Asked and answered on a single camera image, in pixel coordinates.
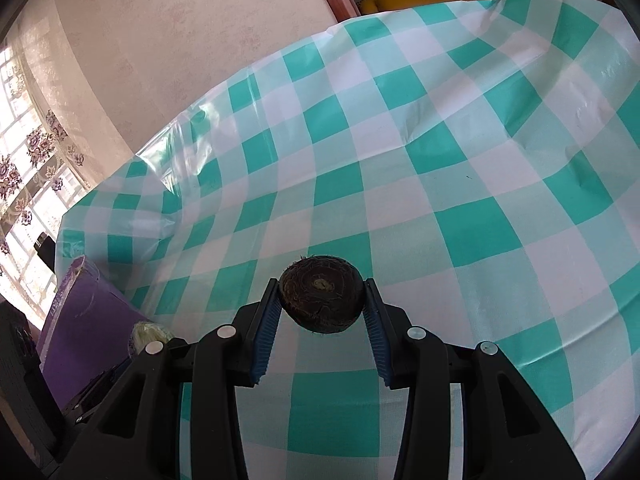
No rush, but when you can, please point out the green fruit half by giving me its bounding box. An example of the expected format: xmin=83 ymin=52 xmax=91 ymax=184
xmin=128 ymin=321 xmax=174 ymax=359

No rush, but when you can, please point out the floral window curtain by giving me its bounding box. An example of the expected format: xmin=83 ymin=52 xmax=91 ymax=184
xmin=1 ymin=42 xmax=86 ymax=324

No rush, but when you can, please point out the dark brown round fruit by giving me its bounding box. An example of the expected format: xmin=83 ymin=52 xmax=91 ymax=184
xmin=279 ymin=256 xmax=366 ymax=334

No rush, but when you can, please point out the purple cardboard box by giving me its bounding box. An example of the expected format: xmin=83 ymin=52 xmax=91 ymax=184
xmin=37 ymin=256 xmax=146 ymax=408

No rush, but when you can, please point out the teal white checkered tablecloth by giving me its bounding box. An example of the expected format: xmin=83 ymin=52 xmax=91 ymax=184
xmin=56 ymin=0 xmax=639 ymax=478

